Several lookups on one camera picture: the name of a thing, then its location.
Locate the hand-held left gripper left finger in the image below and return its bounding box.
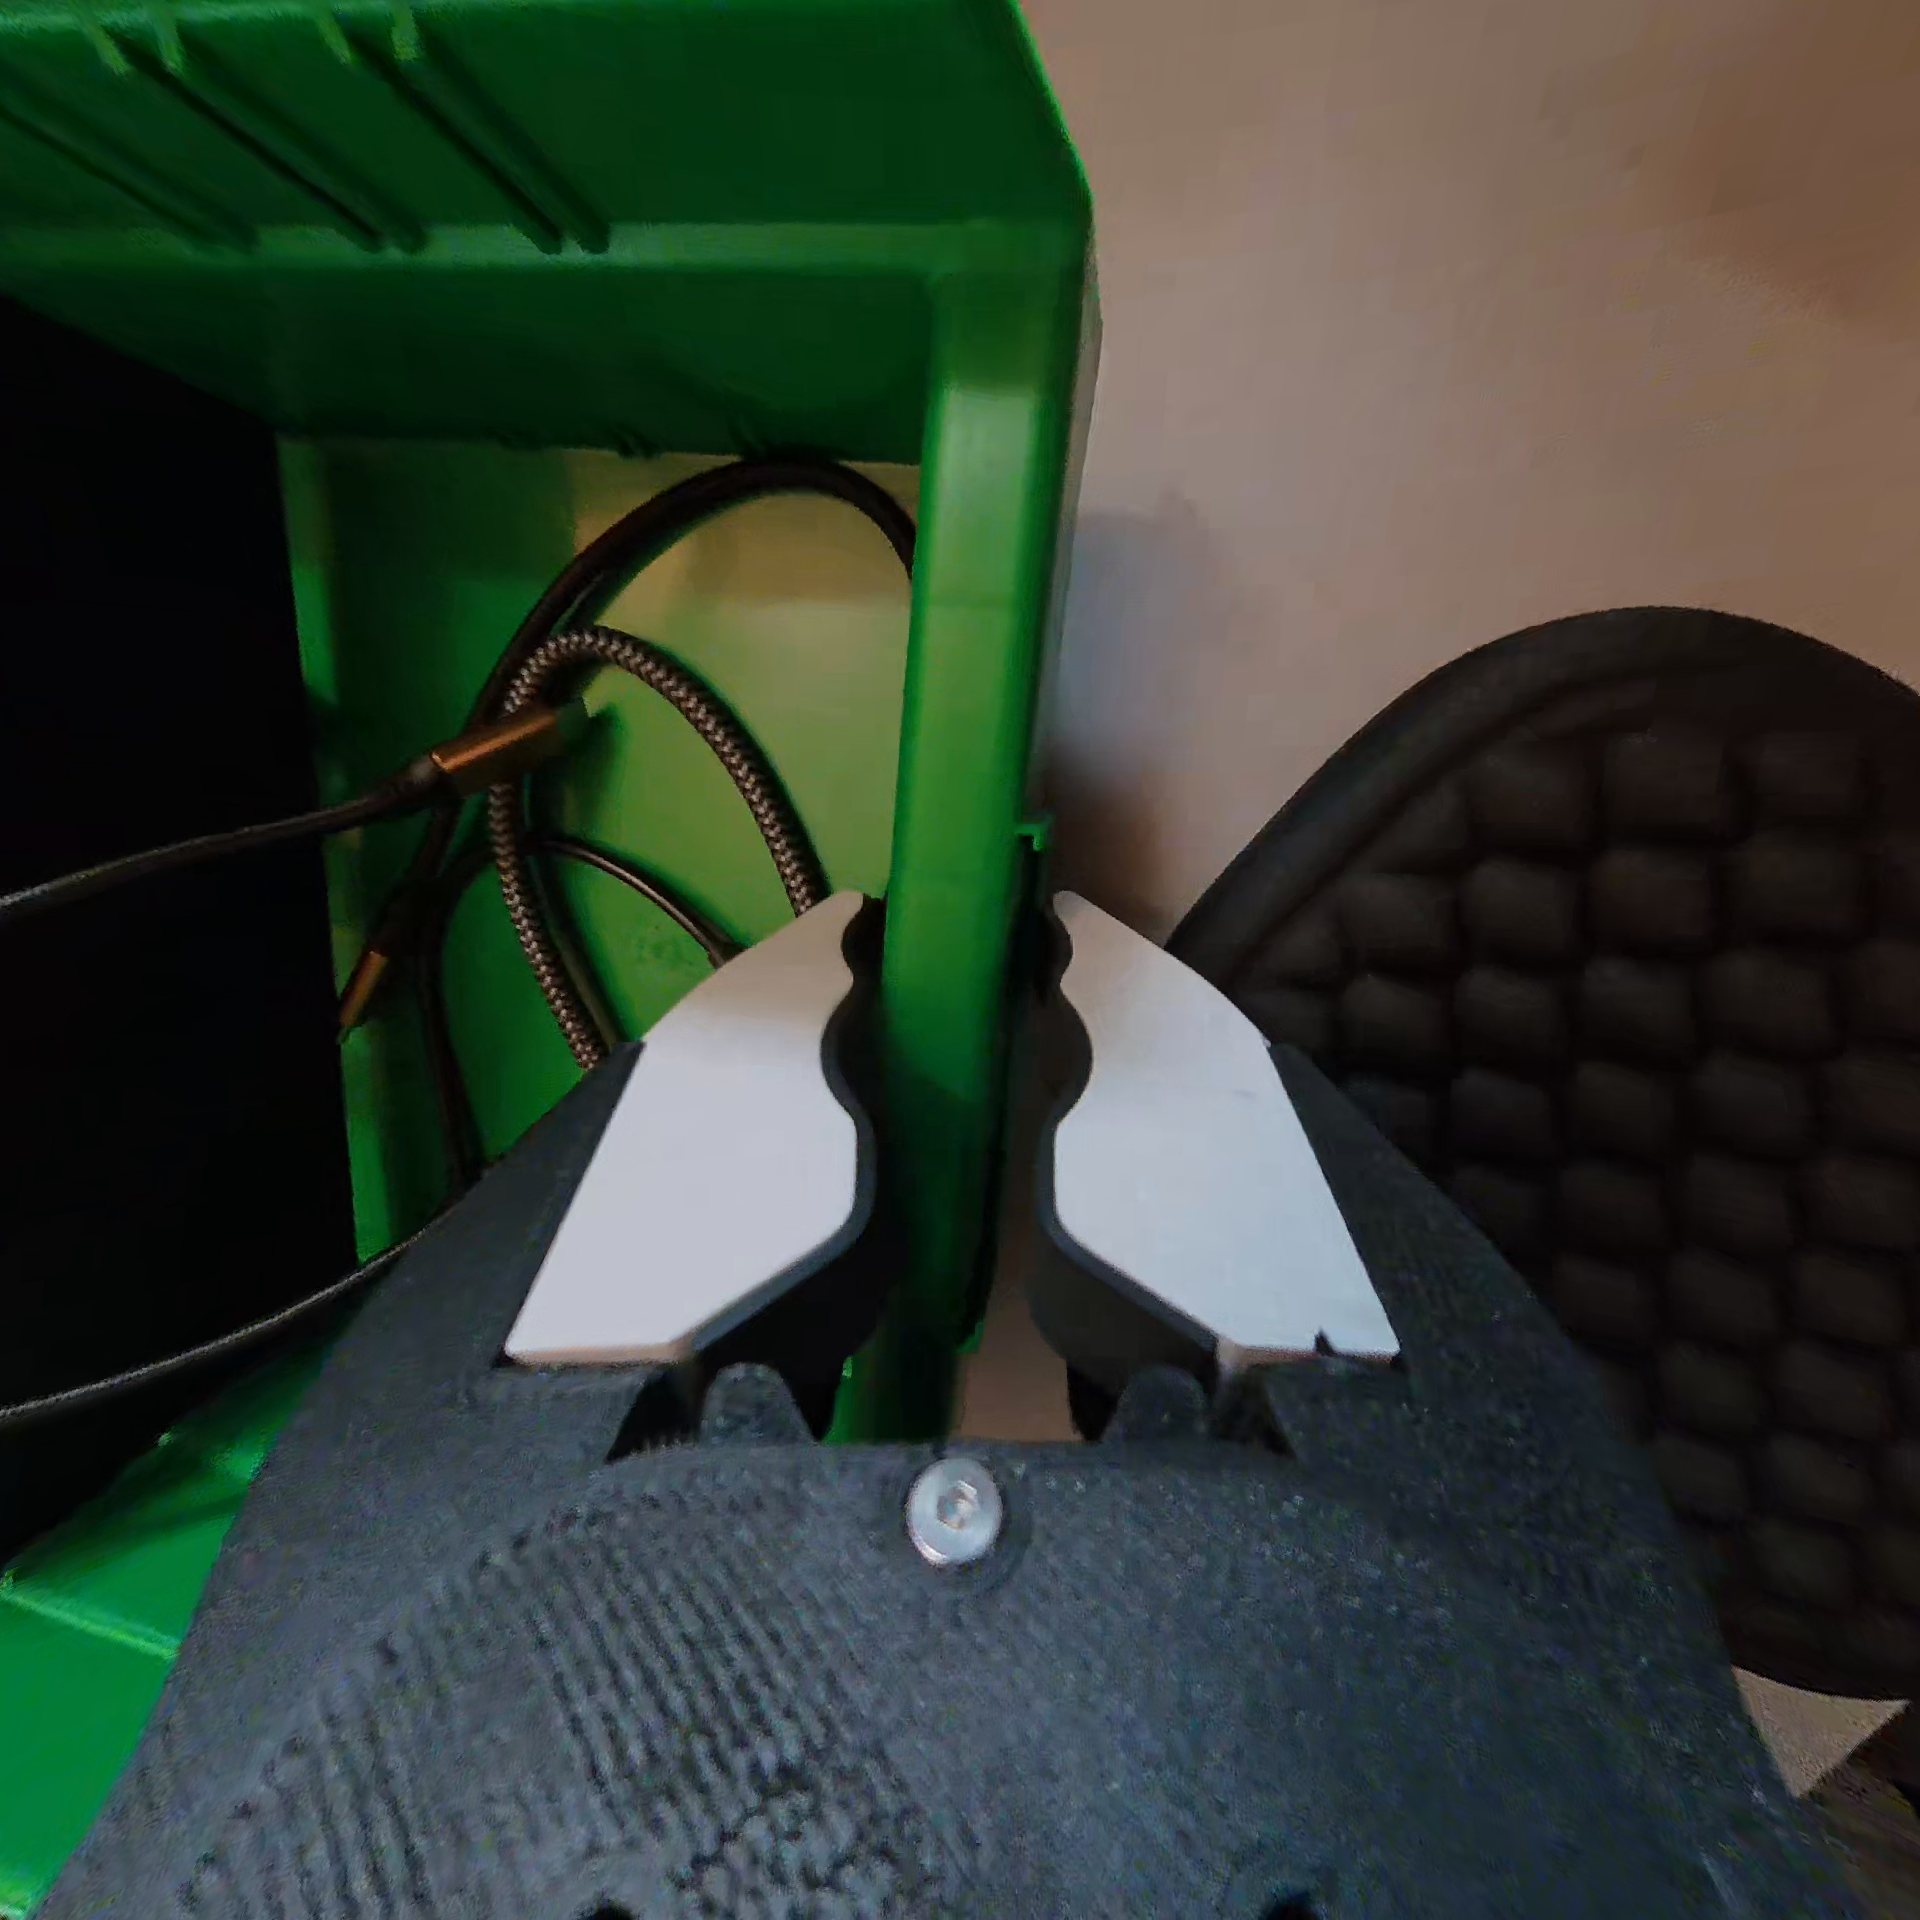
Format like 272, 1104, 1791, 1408
506, 894, 889, 1375

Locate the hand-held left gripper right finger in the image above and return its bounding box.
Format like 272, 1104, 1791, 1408
1032, 891, 1402, 1375

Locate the grey braided usb cable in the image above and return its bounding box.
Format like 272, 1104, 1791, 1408
488, 627, 834, 1075

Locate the green plastic bin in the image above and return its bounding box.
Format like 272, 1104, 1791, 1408
0, 0, 1104, 1900

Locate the black bumpy wrist rest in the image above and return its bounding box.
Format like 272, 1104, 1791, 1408
1161, 608, 1920, 1706

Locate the black bin divider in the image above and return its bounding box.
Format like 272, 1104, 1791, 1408
0, 292, 369, 1567

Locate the thin black usb cable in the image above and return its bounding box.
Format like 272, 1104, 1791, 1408
537, 836, 742, 972

